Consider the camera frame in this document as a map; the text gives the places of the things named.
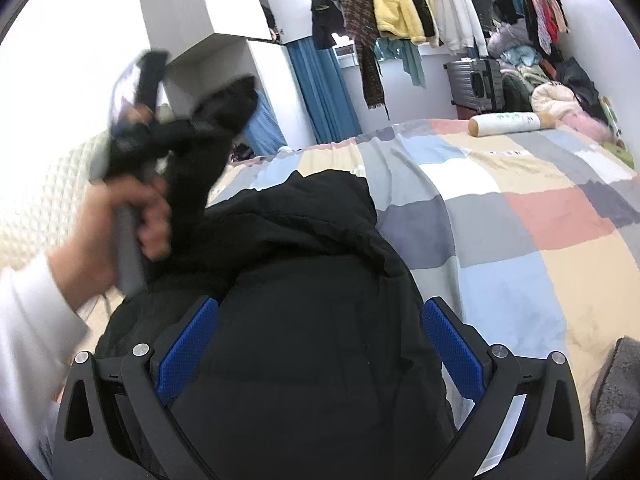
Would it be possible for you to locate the black puffer jacket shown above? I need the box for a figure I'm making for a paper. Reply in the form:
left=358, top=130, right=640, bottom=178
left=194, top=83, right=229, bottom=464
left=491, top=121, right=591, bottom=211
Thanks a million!
left=92, top=74, right=458, bottom=480

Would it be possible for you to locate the person's left forearm white sleeve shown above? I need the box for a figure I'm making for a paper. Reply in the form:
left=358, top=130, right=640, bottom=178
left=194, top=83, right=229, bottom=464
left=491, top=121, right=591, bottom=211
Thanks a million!
left=0, top=254, right=93, bottom=480

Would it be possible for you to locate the teal clip hanger with socks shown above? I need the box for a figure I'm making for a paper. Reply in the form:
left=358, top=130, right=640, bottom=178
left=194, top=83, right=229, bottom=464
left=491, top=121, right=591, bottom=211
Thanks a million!
left=514, top=0, right=572, bottom=56

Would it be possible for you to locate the person's left hand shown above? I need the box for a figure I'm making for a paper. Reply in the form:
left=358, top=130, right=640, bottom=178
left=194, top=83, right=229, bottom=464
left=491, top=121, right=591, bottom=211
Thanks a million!
left=46, top=172, right=173, bottom=306

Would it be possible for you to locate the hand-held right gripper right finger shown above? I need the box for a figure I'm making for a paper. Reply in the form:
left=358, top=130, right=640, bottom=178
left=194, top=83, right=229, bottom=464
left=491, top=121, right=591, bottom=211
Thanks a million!
left=421, top=296, right=587, bottom=480

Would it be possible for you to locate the grey hard-shell suitcase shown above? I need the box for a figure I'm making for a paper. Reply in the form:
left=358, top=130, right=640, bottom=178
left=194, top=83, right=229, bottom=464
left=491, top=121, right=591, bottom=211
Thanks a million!
left=444, top=58, right=506, bottom=113

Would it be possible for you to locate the dark navy hanging jacket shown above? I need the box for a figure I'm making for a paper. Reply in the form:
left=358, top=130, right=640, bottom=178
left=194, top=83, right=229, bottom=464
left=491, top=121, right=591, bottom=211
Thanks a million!
left=300, top=0, right=343, bottom=51

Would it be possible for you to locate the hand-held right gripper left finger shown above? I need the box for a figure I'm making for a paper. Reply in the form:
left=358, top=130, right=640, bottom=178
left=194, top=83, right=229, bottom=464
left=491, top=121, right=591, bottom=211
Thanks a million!
left=52, top=295, right=221, bottom=480

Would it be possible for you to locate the teal hanging garment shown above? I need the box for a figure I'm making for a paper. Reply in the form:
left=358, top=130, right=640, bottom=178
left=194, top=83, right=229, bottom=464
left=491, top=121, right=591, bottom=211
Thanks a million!
left=374, top=37, right=427, bottom=89

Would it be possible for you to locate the light blue hanging cloth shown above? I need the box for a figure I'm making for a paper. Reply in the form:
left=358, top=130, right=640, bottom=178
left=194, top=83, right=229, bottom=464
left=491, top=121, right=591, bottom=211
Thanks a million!
left=242, top=87, right=288, bottom=157

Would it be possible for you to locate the grey fuzzy cloth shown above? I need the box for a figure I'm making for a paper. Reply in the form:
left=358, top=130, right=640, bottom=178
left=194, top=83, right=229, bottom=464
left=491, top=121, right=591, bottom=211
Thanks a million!
left=589, top=336, right=640, bottom=480

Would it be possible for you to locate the pile of clothes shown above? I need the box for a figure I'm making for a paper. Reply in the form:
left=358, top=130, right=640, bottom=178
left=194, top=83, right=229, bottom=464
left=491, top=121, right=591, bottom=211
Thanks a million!
left=487, top=19, right=626, bottom=133

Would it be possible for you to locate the brown plaid scarf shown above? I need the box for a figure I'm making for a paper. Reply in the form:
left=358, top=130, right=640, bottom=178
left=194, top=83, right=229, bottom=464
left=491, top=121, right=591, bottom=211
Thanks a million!
left=335, top=0, right=390, bottom=110

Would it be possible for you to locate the white hooded sweatshirt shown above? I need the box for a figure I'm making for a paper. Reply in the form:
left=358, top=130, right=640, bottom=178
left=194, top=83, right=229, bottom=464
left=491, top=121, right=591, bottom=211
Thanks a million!
left=427, top=0, right=490, bottom=57

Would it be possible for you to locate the yellow fleece jacket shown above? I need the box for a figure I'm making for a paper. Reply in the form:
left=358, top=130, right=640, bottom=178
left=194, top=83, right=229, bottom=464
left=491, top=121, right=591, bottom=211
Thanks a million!
left=366, top=0, right=440, bottom=47

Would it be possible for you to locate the blue curtain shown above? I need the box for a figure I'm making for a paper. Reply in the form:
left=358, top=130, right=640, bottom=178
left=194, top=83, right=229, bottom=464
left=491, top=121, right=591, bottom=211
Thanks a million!
left=286, top=39, right=362, bottom=145

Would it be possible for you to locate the cream fluffy coat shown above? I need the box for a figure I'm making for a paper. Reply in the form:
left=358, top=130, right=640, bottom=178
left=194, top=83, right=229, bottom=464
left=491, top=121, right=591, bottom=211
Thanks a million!
left=531, top=81, right=585, bottom=122

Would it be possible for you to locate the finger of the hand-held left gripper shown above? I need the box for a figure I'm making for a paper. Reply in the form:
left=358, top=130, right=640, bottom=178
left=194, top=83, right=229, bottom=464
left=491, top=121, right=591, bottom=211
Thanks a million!
left=150, top=112, right=213, bottom=150

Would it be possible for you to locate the white quilted headboard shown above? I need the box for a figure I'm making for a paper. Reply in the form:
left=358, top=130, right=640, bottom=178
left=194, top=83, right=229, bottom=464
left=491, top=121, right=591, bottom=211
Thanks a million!
left=0, top=130, right=118, bottom=273

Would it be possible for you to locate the white wardrobe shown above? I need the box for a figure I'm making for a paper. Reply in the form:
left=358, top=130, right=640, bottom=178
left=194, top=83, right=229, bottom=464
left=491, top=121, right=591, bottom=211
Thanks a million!
left=134, top=0, right=317, bottom=157

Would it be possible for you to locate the checkered pastel blanket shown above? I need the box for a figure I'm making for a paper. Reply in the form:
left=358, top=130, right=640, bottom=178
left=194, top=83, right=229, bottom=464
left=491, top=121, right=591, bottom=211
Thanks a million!
left=207, top=119, right=640, bottom=480

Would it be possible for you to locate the beige cylinder bolster pillow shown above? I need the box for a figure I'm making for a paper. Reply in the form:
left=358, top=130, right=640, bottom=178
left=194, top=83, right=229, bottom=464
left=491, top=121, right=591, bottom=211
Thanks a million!
left=468, top=111, right=557, bottom=137

